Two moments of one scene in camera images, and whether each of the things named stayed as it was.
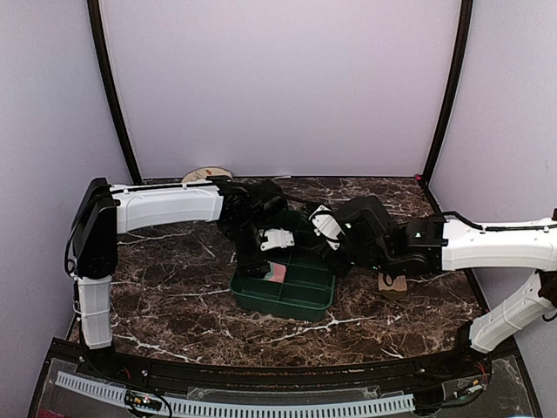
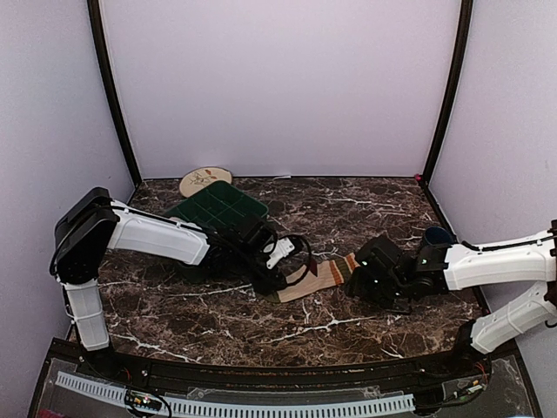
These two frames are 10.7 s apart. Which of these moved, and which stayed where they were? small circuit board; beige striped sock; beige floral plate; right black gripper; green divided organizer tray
Moved: right black gripper; green divided organizer tray; beige striped sock
Stayed: small circuit board; beige floral plate
